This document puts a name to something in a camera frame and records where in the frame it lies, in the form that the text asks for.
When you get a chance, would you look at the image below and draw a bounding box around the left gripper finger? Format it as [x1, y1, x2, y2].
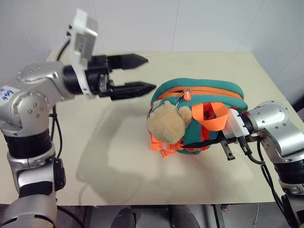
[108, 53, 149, 71]
[111, 81, 157, 101]

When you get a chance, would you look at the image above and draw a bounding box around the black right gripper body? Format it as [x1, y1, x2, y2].
[219, 129, 238, 162]

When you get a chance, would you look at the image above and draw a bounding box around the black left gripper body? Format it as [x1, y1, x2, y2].
[84, 55, 114, 98]

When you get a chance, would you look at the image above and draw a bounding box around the teal and orange backpack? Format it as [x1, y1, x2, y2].
[146, 77, 247, 159]

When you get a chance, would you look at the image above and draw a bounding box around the beige plush bear toy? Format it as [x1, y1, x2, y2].
[146, 101, 192, 144]

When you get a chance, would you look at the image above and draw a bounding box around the dark rounded shape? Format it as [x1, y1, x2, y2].
[111, 207, 137, 228]
[170, 204, 200, 228]

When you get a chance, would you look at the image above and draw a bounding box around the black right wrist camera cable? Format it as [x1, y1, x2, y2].
[238, 135, 285, 214]

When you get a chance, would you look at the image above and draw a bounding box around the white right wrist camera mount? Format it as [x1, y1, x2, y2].
[226, 108, 249, 139]

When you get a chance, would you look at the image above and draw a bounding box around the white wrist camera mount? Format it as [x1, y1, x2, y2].
[67, 9, 99, 100]
[226, 108, 249, 139]

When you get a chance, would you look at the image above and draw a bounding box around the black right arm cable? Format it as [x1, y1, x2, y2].
[247, 134, 288, 217]

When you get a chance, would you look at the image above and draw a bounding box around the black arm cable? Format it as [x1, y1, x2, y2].
[247, 134, 288, 217]
[48, 38, 85, 228]

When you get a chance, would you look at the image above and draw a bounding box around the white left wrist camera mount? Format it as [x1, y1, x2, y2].
[67, 9, 99, 100]

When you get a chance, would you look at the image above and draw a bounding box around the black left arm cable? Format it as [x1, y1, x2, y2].
[48, 38, 85, 228]

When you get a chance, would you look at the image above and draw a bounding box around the thin pale cable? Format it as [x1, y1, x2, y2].
[252, 203, 260, 227]

